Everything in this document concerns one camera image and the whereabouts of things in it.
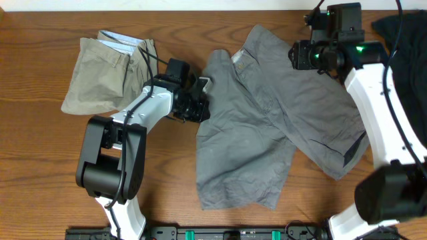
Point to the black garment pile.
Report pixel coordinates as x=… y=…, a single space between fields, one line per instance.
x=409 y=71

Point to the folded khaki shorts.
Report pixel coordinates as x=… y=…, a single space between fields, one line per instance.
x=109 y=73

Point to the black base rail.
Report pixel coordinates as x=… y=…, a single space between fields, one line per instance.
x=173 y=233

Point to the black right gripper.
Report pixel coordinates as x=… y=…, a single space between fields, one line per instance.
x=299 y=60

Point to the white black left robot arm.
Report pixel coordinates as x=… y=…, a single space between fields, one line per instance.
x=112 y=159

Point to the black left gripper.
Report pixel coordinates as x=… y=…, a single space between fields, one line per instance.
x=199 y=115

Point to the grey shorts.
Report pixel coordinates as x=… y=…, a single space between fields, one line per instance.
x=261 y=111

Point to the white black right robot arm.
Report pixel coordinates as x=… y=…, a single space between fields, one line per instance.
x=396 y=191

